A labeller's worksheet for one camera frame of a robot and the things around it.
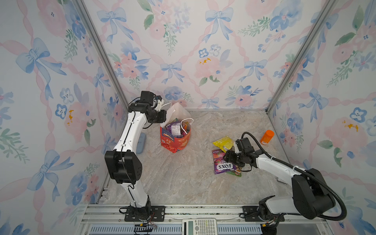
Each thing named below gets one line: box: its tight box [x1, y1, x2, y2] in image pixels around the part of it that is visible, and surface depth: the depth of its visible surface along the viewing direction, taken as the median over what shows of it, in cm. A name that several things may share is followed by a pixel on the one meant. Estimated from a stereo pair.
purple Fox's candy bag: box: [211, 148, 237, 175], surface depth 90 cm
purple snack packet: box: [165, 120, 183, 139], surface depth 86 cm
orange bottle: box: [260, 129, 275, 145], surface depth 98 cm
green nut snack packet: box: [225, 168, 242, 178], surface depth 89 cm
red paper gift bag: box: [160, 101, 194, 154], surface depth 87 cm
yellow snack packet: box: [212, 135, 235, 154], surface depth 96 cm
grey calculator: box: [181, 218, 218, 235], surface depth 71 cm
